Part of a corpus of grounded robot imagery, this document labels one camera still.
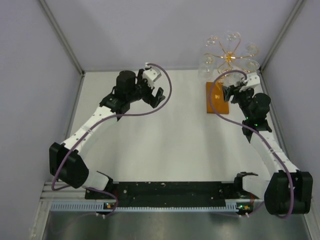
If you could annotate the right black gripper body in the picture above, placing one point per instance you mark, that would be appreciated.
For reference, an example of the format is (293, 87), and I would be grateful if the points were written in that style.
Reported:
(245, 97)

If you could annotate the wine glass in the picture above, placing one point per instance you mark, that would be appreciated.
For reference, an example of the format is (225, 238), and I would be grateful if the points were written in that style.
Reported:
(231, 79)
(211, 41)
(233, 37)
(252, 50)
(251, 66)
(206, 67)

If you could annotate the gold wire glass rack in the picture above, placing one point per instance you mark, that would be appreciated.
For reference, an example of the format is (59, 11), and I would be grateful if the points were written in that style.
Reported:
(226, 55)

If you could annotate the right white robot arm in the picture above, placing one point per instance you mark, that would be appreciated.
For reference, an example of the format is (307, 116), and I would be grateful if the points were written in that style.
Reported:
(286, 190)

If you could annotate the grey slotted cable duct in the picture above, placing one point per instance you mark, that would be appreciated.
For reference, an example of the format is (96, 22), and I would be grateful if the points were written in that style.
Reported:
(230, 206)

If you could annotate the right aluminium frame post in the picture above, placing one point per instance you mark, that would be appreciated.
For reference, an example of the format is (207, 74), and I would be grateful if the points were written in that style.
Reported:
(290, 20)

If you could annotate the left aluminium frame post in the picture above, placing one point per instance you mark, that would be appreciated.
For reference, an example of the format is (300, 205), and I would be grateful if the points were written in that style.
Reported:
(60, 36)

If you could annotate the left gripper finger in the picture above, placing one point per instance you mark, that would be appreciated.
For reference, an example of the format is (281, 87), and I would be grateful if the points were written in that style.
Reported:
(154, 101)
(159, 94)

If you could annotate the aluminium frame post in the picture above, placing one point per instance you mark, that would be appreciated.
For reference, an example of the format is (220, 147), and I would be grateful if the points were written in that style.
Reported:
(60, 36)
(290, 20)

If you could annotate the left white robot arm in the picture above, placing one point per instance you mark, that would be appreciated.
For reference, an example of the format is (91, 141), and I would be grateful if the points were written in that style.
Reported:
(67, 159)

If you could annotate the orange wooden rack base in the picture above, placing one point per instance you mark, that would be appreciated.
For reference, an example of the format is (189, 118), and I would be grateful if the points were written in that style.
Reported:
(217, 99)

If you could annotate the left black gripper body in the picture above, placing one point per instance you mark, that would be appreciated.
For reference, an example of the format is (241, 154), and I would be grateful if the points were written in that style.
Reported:
(143, 90)

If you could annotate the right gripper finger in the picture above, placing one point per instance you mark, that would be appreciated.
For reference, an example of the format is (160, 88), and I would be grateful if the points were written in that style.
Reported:
(235, 100)
(227, 91)

